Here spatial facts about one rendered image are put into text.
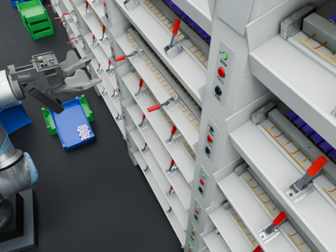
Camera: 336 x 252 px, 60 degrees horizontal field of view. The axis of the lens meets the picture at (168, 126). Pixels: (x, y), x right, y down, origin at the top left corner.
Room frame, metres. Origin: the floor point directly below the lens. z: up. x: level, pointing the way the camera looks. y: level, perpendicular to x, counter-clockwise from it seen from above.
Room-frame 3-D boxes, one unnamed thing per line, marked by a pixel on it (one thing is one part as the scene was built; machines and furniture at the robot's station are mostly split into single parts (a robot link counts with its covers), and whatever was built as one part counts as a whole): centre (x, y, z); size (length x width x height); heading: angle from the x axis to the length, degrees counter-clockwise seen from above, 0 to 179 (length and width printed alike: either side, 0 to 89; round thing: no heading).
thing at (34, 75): (0.58, 0.33, 1.03); 0.12 x 0.08 x 0.09; 117
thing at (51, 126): (1.38, 0.69, 0.04); 0.30 x 0.20 x 0.08; 117
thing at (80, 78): (0.58, 0.22, 1.03); 0.09 x 0.03 x 0.06; 95
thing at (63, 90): (0.57, 0.27, 1.00); 0.09 x 0.05 x 0.02; 95
